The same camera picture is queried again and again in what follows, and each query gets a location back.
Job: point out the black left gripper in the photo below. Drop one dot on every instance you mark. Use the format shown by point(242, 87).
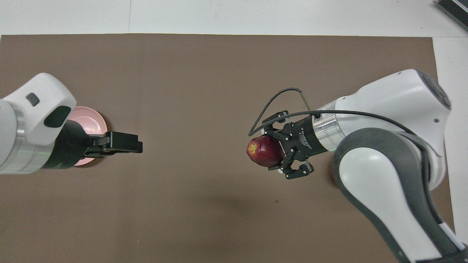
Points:
point(71, 146)

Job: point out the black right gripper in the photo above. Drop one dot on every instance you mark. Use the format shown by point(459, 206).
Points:
point(303, 138)

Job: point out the dark red apple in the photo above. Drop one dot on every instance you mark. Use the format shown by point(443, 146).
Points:
point(265, 150)

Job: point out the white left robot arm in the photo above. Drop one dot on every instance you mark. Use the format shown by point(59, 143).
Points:
point(25, 124)

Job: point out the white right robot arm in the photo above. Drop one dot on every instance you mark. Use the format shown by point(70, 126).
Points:
point(384, 146)

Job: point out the pink plate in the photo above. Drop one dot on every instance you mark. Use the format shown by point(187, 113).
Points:
point(91, 122)

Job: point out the brown table mat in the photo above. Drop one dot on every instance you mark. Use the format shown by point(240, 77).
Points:
point(182, 91)

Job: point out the grey ribbed metal device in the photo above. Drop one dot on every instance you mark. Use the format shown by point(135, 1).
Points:
point(457, 9)

